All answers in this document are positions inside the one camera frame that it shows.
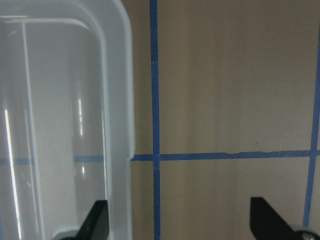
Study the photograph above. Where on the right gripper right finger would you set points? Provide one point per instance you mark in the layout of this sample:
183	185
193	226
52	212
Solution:
267	224

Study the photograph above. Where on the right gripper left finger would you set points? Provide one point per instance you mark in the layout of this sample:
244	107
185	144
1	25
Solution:
96	225

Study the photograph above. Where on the clear plastic storage box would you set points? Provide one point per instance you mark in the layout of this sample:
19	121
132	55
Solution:
66	117

